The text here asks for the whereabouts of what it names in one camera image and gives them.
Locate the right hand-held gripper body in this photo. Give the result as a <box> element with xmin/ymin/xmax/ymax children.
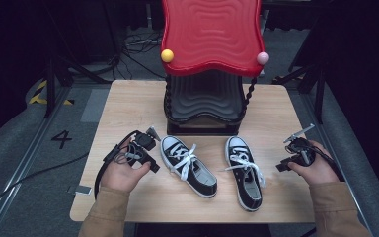
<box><xmin>282</xmin><ymin>123</ymin><xmax>318</xmax><ymax>168</ymax></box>

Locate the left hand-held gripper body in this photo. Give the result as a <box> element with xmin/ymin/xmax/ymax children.
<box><xmin>121</xmin><ymin>125</ymin><xmax>162</xmax><ymax>167</ymax></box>

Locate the black white canvas sneaker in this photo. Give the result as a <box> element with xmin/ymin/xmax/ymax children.
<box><xmin>223</xmin><ymin>135</ymin><xmax>267</xmax><ymax>212</ymax></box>
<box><xmin>159</xmin><ymin>134</ymin><xmax>218</xmax><ymax>199</ymax></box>

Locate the red and black shoe rack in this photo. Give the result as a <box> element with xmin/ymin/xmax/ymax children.
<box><xmin>159</xmin><ymin>0</ymin><xmax>270</xmax><ymax>137</ymax></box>

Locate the person's right hand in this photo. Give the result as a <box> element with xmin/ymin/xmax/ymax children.
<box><xmin>287</xmin><ymin>139</ymin><xmax>341</xmax><ymax>187</ymax></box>

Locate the person's left hand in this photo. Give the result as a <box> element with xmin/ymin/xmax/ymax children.
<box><xmin>100</xmin><ymin>137</ymin><xmax>152</xmax><ymax>194</ymax></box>

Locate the black metal stand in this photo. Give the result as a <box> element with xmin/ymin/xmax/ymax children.
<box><xmin>42</xmin><ymin>53</ymin><xmax>114</xmax><ymax>119</ymax></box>
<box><xmin>271</xmin><ymin>48</ymin><xmax>329</xmax><ymax>125</ymax></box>

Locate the grey tape piece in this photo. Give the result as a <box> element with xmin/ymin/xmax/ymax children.
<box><xmin>67</xmin><ymin>185</ymin><xmax>93</xmax><ymax>196</ymax></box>

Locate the grey wire loop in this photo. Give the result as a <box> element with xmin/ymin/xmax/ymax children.
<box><xmin>114</xmin><ymin>147</ymin><xmax>143</xmax><ymax>166</ymax></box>

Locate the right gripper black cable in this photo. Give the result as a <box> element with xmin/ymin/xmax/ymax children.
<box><xmin>304</xmin><ymin>141</ymin><xmax>345</xmax><ymax>183</ymax></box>

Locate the metal floor rail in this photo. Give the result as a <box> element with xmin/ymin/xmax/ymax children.
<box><xmin>294</xmin><ymin>88</ymin><xmax>374</xmax><ymax>237</ymax></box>
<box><xmin>0</xmin><ymin>86</ymin><xmax>75</xmax><ymax>237</ymax></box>

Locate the bundle of black cables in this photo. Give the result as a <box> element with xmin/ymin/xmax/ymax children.
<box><xmin>112</xmin><ymin>28</ymin><xmax>166</xmax><ymax>81</ymax></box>

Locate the black floor cable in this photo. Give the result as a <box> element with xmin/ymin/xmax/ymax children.
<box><xmin>0</xmin><ymin>151</ymin><xmax>91</xmax><ymax>228</ymax></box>

